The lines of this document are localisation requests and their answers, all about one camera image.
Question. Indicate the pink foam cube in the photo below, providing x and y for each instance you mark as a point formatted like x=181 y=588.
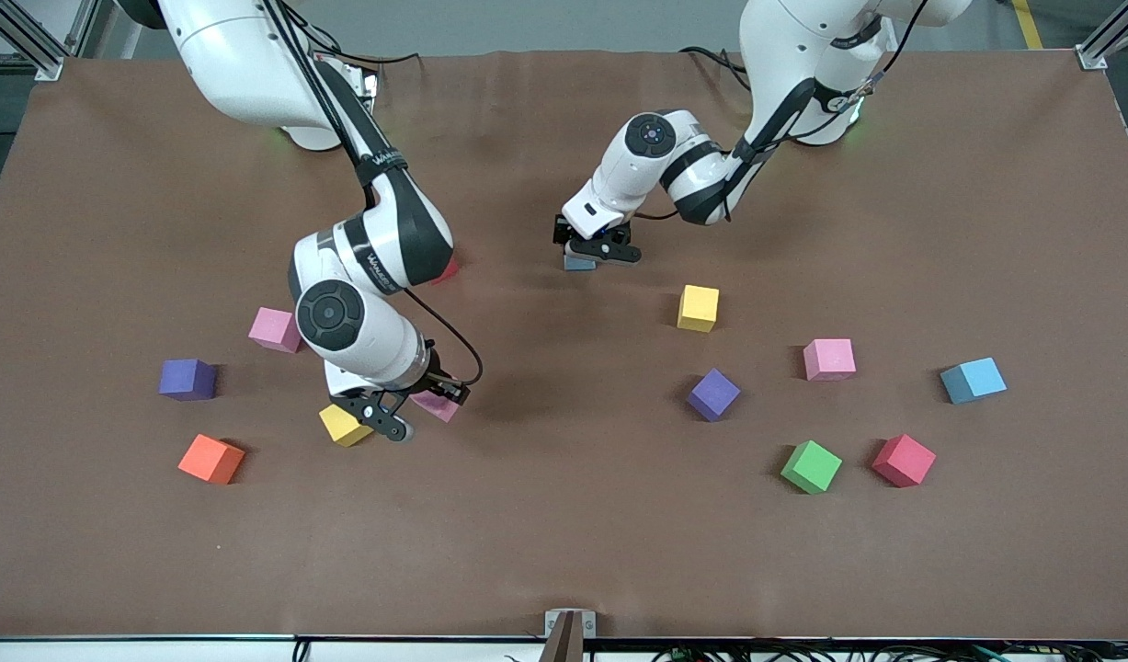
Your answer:
x=829 y=359
x=271 y=327
x=437 y=408

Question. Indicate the blue foam cube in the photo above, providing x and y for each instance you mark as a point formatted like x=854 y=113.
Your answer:
x=577 y=263
x=975 y=378

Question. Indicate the yellow foam cube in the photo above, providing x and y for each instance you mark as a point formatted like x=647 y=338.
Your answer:
x=341 y=428
x=698 y=306

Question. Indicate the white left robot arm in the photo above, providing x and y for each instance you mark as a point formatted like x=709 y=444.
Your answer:
x=784 y=55

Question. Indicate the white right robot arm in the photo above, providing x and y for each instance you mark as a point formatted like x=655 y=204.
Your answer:
x=242 y=64

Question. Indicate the red foam cube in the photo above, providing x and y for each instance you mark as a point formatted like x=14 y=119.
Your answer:
x=450 y=272
x=904 y=460

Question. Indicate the orange foam cube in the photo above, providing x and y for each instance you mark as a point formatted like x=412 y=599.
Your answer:
x=210 y=458

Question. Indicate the brown table cover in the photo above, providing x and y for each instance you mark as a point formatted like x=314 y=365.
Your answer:
x=564 y=552

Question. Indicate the purple foam cube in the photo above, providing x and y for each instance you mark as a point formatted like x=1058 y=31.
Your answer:
x=185 y=378
x=713 y=393

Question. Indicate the green foam cube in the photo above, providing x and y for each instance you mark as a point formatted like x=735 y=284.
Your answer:
x=811 y=466

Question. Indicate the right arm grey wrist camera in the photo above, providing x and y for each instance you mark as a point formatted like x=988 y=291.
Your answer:
x=370 y=416

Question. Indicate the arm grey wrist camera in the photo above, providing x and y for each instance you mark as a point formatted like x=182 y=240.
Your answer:
x=619 y=254
x=370 y=416

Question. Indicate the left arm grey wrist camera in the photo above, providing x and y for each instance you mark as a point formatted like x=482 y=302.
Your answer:
x=619 y=254

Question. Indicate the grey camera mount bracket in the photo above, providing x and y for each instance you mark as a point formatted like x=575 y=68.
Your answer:
x=570 y=634

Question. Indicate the aluminium frame post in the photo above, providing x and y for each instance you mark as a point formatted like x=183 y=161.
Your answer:
x=1092 y=57
x=47 y=64

